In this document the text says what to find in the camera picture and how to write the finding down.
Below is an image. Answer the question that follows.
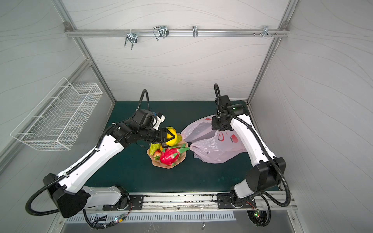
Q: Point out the yellow lemon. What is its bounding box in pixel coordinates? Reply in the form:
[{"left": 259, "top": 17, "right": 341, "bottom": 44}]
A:
[{"left": 165, "top": 127, "right": 177, "bottom": 147}]

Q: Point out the red yellow strawberry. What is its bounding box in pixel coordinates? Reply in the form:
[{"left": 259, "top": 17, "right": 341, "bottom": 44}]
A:
[{"left": 153, "top": 150, "right": 162, "bottom": 161}]

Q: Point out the pink plastic bag peach print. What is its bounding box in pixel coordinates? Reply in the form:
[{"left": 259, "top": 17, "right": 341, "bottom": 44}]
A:
[{"left": 181, "top": 116, "right": 247, "bottom": 164}]

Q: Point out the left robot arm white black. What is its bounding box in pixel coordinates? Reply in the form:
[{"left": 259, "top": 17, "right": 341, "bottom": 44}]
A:
[{"left": 25, "top": 122, "right": 177, "bottom": 218}]

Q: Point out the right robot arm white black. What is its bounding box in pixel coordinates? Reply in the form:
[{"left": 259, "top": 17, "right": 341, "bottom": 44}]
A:
[{"left": 211, "top": 99, "right": 291, "bottom": 208}]

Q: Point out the green starfruit left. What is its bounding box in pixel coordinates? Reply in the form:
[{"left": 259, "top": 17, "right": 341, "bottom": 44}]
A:
[{"left": 149, "top": 143, "right": 161, "bottom": 155}]

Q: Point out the pink dragon fruit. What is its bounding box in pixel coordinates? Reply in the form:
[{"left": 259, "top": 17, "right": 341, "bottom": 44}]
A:
[{"left": 160, "top": 147, "right": 190, "bottom": 166}]

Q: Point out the pink flower-shaped fruit plate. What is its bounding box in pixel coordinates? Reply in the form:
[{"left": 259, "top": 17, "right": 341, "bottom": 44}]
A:
[{"left": 147, "top": 141, "right": 190, "bottom": 169}]

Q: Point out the small metal hook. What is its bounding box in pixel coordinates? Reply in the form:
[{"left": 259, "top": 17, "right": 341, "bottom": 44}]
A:
[{"left": 192, "top": 26, "right": 198, "bottom": 38}]

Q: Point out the metal hook clamp left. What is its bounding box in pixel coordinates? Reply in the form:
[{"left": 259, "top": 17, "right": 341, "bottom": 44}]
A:
[{"left": 124, "top": 31, "right": 138, "bottom": 49}]

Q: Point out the metal hook clamp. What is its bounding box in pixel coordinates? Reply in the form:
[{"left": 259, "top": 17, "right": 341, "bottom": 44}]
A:
[
  {"left": 152, "top": 25, "right": 170, "bottom": 41},
  {"left": 124, "top": 31, "right": 138, "bottom": 49}
]

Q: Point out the metal hook clamp middle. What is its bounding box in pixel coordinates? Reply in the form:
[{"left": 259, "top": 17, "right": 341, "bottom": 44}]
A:
[{"left": 152, "top": 25, "right": 170, "bottom": 41}]

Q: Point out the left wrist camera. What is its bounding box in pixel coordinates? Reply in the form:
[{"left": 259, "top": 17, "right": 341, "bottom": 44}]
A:
[{"left": 132, "top": 109, "right": 165, "bottom": 130}]

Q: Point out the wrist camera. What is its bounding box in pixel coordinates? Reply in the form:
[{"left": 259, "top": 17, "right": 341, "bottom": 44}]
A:
[
  {"left": 216, "top": 95, "right": 249, "bottom": 116},
  {"left": 132, "top": 109, "right": 165, "bottom": 130}
]

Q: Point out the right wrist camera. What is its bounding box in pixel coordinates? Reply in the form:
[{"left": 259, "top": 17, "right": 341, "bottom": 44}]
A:
[{"left": 216, "top": 95, "right": 249, "bottom": 116}]

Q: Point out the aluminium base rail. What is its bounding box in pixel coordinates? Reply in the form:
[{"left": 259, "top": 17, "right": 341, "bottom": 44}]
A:
[{"left": 130, "top": 192, "right": 298, "bottom": 212}]

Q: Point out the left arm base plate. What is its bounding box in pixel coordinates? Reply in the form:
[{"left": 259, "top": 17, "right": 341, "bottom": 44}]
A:
[{"left": 103, "top": 194, "right": 144, "bottom": 211}]

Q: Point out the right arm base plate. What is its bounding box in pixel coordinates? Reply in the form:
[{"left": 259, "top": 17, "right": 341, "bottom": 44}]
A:
[{"left": 212, "top": 193, "right": 256, "bottom": 210}]

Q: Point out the right black cable coil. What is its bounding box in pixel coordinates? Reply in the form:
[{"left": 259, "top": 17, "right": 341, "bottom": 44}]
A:
[{"left": 247, "top": 194, "right": 272, "bottom": 227}]

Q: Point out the left black cable bundle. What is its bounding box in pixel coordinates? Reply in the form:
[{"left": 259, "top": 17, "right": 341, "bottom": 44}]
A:
[{"left": 83, "top": 203, "right": 133, "bottom": 230}]

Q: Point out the white slotted cable duct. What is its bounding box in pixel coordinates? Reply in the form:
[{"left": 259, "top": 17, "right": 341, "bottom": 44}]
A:
[{"left": 65, "top": 211, "right": 237, "bottom": 224}]

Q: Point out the white wire basket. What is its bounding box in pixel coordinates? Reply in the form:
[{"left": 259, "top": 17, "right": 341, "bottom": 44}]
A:
[{"left": 10, "top": 77, "right": 103, "bottom": 151}]

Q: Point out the metal bracket right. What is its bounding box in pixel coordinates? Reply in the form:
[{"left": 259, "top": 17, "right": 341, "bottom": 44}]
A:
[{"left": 253, "top": 26, "right": 279, "bottom": 37}]

